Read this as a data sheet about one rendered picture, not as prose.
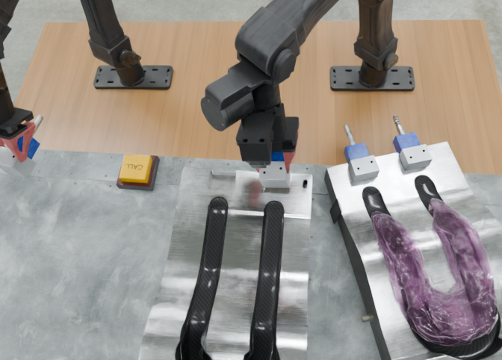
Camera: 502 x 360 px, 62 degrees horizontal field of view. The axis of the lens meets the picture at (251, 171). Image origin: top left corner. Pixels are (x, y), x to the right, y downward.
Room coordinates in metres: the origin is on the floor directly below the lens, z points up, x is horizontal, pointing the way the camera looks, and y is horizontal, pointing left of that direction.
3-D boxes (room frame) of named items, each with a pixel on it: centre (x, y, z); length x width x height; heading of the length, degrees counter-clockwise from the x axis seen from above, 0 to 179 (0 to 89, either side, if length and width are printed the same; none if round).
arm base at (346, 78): (0.63, -0.33, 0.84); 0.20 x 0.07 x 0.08; 79
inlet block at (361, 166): (0.41, -0.22, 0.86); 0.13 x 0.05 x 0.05; 4
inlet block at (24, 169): (0.51, 0.45, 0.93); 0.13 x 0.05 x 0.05; 156
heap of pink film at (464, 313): (0.14, -0.29, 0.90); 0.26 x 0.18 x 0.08; 4
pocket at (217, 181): (0.37, 0.06, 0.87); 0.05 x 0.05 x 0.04; 77
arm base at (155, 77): (0.75, 0.26, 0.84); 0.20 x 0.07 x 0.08; 79
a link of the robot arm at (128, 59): (0.74, 0.27, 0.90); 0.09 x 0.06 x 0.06; 49
